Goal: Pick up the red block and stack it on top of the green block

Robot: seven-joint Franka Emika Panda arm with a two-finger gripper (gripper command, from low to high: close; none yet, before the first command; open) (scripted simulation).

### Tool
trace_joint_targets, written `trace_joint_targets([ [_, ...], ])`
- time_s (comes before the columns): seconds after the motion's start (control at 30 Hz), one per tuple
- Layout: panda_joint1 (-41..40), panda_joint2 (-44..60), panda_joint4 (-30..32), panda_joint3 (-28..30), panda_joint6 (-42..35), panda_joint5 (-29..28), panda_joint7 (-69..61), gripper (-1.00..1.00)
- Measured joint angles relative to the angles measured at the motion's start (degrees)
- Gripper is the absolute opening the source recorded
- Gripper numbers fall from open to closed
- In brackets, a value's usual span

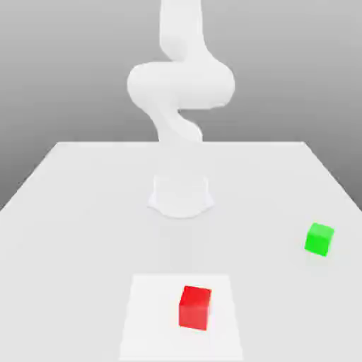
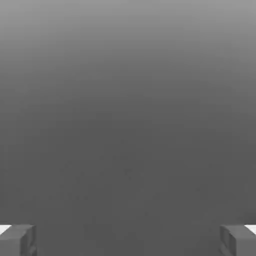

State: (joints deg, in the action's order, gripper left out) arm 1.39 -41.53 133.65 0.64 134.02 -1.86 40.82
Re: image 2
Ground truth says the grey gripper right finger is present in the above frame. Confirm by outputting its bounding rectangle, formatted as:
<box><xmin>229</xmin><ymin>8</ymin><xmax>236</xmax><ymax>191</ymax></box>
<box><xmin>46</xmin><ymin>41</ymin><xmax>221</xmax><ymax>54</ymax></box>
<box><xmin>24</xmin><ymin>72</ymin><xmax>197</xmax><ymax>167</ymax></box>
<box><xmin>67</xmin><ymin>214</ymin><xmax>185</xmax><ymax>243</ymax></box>
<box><xmin>219</xmin><ymin>224</ymin><xmax>256</xmax><ymax>256</ymax></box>

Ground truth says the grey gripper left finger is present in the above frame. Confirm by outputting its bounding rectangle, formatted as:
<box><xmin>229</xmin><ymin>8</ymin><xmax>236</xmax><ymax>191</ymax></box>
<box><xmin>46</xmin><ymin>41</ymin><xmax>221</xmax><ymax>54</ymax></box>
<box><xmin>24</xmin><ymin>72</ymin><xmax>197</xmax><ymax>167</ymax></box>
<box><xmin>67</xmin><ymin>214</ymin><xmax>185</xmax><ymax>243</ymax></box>
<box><xmin>0</xmin><ymin>224</ymin><xmax>38</xmax><ymax>256</ymax></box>

